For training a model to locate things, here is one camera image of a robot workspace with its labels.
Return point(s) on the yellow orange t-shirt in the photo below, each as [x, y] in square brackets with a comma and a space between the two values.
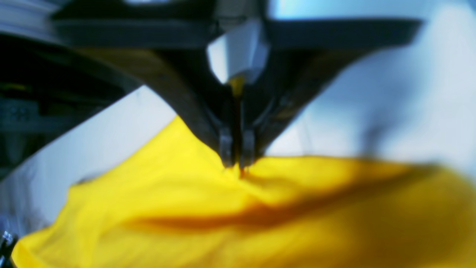
[173, 205]

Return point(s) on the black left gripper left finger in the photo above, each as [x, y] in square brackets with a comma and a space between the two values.
[169, 56]

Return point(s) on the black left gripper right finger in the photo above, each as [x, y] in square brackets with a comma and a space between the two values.
[304, 56]

